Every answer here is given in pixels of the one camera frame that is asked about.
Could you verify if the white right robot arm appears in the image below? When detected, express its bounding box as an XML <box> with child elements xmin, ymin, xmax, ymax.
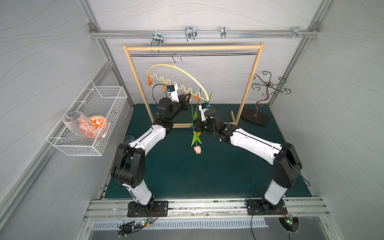
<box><xmin>192</xmin><ymin>104</ymin><xmax>302</xmax><ymax>211</ymax></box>

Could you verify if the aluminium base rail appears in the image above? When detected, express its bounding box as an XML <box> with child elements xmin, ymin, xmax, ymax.
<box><xmin>84</xmin><ymin>197</ymin><xmax>331</xmax><ymax>220</ymax></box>

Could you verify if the metal hook bracket small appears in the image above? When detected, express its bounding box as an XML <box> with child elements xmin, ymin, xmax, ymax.
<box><xmin>221</xmin><ymin>27</ymin><xmax>227</xmax><ymax>39</ymax></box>

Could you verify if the bronze wire jewelry stand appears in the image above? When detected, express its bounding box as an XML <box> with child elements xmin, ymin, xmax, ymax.
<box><xmin>241</xmin><ymin>71</ymin><xmax>292</xmax><ymax>126</ymax></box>

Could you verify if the metal hook bracket left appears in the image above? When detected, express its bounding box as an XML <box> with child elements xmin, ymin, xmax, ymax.
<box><xmin>151</xmin><ymin>32</ymin><xmax>164</xmax><ymax>47</ymax></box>

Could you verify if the wooden clothes rack frame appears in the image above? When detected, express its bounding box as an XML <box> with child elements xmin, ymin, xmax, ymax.
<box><xmin>123</xmin><ymin>42</ymin><xmax>265</xmax><ymax>129</ymax></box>

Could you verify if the white wire wall basket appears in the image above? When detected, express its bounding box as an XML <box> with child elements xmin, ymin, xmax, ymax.
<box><xmin>46</xmin><ymin>81</ymin><xmax>127</xmax><ymax>157</ymax></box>

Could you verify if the clear faceted drinking glass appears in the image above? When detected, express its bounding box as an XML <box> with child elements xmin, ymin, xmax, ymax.
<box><xmin>123</xmin><ymin>135</ymin><xmax>135</xmax><ymax>145</ymax></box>

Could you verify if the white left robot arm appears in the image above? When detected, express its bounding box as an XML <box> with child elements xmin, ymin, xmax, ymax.
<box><xmin>111</xmin><ymin>94</ymin><xmax>191</xmax><ymax>211</ymax></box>

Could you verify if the metal hook bracket middle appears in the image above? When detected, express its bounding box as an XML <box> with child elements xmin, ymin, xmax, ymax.
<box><xmin>185</xmin><ymin>27</ymin><xmax>197</xmax><ymax>42</ymax></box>

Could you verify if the orange white patterned bowl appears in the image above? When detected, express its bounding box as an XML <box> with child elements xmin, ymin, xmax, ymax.
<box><xmin>84</xmin><ymin>116</ymin><xmax>108</xmax><ymax>138</ymax></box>

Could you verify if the yellow wavy clothes hanger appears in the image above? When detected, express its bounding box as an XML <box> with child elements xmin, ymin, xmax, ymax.
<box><xmin>147</xmin><ymin>63</ymin><xmax>211</xmax><ymax>101</ymax></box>

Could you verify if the metal hook bracket right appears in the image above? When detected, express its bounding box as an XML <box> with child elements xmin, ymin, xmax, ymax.
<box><xmin>282</xmin><ymin>27</ymin><xmax>309</xmax><ymax>39</ymax></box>

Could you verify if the aluminium top rail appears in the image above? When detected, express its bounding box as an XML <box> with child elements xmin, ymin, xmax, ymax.
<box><xmin>90</xmin><ymin>28</ymin><xmax>321</xmax><ymax>40</ymax></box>

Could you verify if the clear plastic pitcher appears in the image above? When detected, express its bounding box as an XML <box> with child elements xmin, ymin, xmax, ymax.
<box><xmin>62</xmin><ymin>111</ymin><xmax>93</xmax><ymax>137</ymax></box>

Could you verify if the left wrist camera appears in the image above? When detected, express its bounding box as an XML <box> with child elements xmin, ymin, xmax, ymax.
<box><xmin>166</xmin><ymin>84</ymin><xmax>179</xmax><ymax>103</ymax></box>

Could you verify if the pink tulip flower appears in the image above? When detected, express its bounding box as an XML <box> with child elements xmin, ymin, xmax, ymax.
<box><xmin>191</xmin><ymin>101</ymin><xmax>202</xmax><ymax>154</ymax></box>

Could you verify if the orange yellow tulip flower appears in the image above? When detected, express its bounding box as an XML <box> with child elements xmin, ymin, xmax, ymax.
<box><xmin>194</xmin><ymin>101</ymin><xmax>210</xmax><ymax>136</ymax></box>

